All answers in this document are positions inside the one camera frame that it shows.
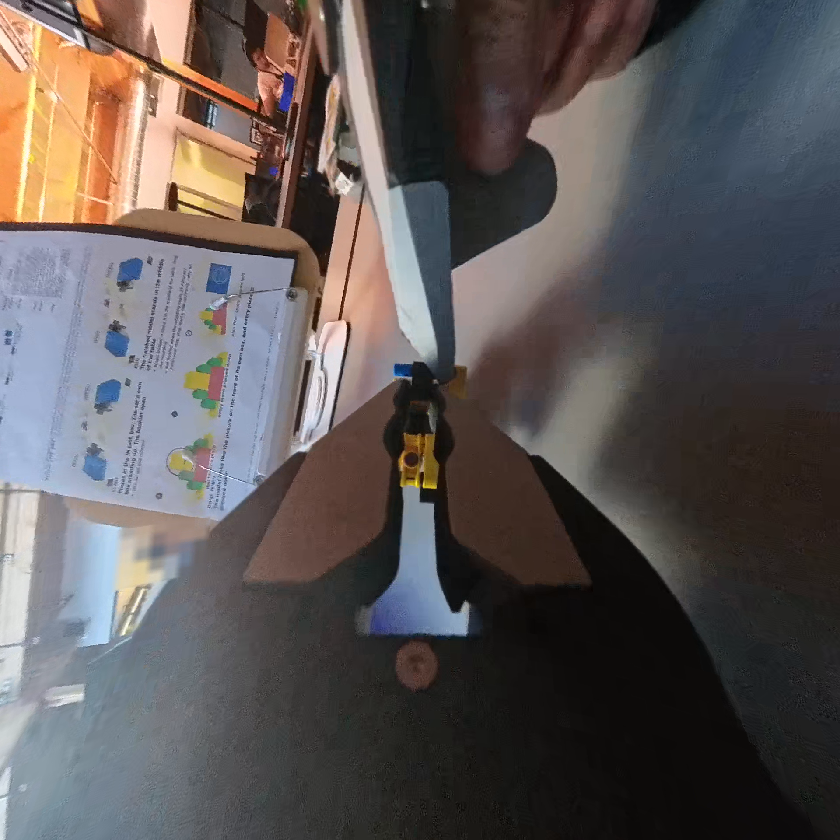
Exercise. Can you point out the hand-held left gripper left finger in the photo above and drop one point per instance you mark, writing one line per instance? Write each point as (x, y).
(328, 512)

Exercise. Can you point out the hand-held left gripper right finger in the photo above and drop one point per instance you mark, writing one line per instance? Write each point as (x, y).
(512, 518)

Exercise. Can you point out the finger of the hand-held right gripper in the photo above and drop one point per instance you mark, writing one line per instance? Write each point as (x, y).
(420, 262)

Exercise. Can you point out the yellow black lego model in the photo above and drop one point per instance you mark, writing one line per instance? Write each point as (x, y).
(418, 446)

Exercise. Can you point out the person's right hand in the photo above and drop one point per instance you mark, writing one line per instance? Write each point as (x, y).
(518, 72)

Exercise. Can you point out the yellow black cardboard box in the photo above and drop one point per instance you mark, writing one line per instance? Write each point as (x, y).
(334, 131)

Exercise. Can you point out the wooden instruction board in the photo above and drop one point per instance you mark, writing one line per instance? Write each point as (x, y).
(308, 262)

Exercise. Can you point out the long wooden desk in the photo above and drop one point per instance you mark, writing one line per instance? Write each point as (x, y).
(298, 131)

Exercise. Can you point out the metal clip bar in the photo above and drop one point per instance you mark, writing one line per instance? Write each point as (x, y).
(279, 394)

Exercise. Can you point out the white stand base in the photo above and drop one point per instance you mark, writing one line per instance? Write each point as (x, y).
(331, 367)

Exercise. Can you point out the black stanchion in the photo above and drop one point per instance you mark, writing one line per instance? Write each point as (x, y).
(197, 207)

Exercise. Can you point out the printed instruction sheet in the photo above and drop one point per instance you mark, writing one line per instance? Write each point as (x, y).
(98, 367)

